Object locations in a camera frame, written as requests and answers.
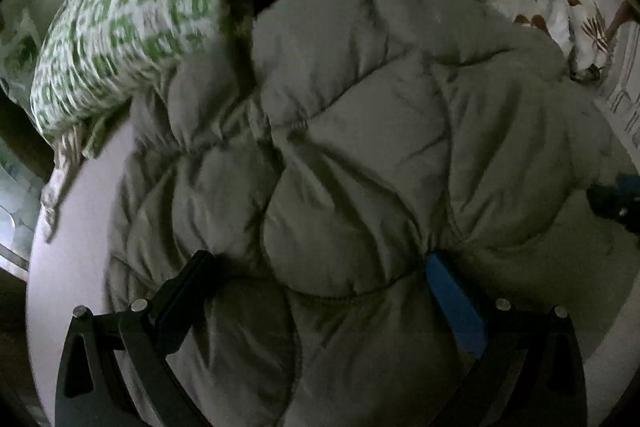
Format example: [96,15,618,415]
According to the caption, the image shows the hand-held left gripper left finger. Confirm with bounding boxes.
[54,249,218,427]

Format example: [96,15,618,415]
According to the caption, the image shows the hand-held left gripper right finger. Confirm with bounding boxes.
[425,252,587,427]

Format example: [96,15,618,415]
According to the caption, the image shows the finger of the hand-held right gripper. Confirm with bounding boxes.
[586,172,640,235]

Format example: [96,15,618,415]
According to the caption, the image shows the grey puffer jacket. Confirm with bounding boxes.
[105,0,626,427]

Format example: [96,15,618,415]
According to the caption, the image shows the white bed sheet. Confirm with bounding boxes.
[25,72,640,427]

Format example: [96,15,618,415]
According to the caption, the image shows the white line patterned cloth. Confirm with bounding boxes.
[597,19,640,148]

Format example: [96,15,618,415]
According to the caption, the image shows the green patterned pillow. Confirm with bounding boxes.
[30,0,238,145]

